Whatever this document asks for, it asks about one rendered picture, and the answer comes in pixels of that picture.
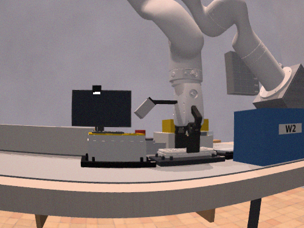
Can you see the black rectangular frame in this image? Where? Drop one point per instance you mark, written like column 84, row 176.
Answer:
column 228, row 155

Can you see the yellow open-top bin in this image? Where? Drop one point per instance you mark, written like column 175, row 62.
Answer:
column 168, row 126

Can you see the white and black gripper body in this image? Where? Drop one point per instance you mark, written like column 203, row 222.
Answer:
column 183, row 94

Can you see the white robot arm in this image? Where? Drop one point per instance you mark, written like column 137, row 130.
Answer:
column 185, row 39

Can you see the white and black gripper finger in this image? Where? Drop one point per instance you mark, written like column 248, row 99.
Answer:
column 180, row 137
column 193, row 138

